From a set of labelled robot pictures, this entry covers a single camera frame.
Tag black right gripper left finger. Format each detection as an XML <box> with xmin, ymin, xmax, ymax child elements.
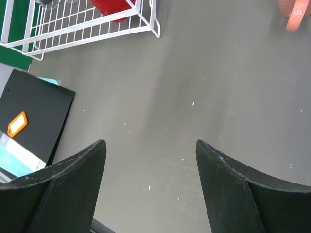
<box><xmin>0</xmin><ymin>140</ymin><xmax>106</xmax><ymax>233</ymax></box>

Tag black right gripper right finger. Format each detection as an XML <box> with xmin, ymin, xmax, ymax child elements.
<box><xmin>195</xmin><ymin>140</ymin><xmax>311</xmax><ymax>233</ymax></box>

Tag red ceramic mug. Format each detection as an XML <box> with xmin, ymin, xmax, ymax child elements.
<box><xmin>90</xmin><ymin>0</ymin><xmax>131</xmax><ymax>16</ymax></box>

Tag pink ceramic mug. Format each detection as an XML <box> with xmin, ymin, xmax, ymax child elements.
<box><xmin>277</xmin><ymin>0</ymin><xmax>311</xmax><ymax>32</ymax></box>

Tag orange tag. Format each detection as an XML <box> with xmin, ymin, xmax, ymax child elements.
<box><xmin>7</xmin><ymin>111</ymin><xmax>28</xmax><ymax>137</ymax></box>

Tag black book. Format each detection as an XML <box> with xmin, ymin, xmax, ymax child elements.
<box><xmin>0</xmin><ymin>69</ymin><xmax>75</xmax><ymax>165</ymax></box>

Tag green lever arch binder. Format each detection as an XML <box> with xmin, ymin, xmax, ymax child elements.
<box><xmin>0</xmin><ymin>0</ymin><xmax>33</xmax><ymax>71</ymax></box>

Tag white wire dish rack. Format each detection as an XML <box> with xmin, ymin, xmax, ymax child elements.
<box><xmin>0</xmin><ymin>0</ymin><xmax>161</xmax><ymax>61</ymax></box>

